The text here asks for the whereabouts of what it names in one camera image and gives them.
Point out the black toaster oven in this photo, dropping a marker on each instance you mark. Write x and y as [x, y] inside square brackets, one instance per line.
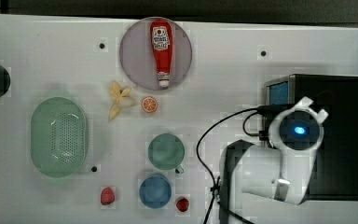
[335, 171]

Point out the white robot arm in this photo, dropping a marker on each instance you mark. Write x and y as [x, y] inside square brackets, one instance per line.
[282, 170]

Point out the orange slice toy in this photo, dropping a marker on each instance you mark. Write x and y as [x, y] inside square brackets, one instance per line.
[149, 104]

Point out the green cup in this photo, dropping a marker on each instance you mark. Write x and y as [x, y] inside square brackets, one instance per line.
[166, 152]

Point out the peeled banana toy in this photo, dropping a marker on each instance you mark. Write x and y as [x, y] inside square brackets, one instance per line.
[121, 98]

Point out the grey round plate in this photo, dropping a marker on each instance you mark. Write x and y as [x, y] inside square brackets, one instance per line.
[137, 60]

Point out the red plush ketchup bottle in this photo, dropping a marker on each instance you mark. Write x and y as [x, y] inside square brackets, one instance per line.
[161, 43]

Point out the blue cup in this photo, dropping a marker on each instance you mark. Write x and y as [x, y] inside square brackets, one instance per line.
[155, 191]

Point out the red strawberry toy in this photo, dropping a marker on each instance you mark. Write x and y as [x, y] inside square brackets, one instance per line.
[182, 204]

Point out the pink strawberry toy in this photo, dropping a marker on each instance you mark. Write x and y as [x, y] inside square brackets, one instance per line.
[107, 196]

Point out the green perforated basket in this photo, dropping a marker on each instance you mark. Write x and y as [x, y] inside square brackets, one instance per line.
[59, 137]

